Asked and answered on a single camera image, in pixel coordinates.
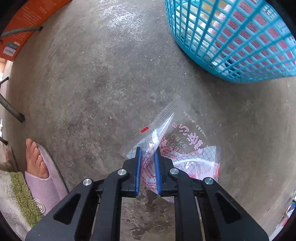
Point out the bare foot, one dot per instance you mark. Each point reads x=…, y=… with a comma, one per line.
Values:
x=35, y=163

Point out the green fuzzy left sleeve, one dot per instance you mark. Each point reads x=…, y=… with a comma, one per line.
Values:
x=17, y=205

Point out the pink knitted cloth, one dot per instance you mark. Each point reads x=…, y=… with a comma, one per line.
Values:
x=250, y=41

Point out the pink slipper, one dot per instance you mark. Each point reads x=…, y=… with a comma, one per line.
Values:
x=46, y=192

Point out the blue plastic basket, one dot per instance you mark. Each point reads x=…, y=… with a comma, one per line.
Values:
x=189, y=22

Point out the orange cardboard box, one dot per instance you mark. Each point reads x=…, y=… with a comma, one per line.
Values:
x=32, y=14

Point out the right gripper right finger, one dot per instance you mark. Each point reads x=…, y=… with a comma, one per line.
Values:
x=203, y=209

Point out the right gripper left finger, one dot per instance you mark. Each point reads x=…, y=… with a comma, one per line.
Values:
x=92, y=210

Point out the clear red-print plastic bag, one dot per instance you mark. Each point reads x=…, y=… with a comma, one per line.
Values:
x=177, y=132

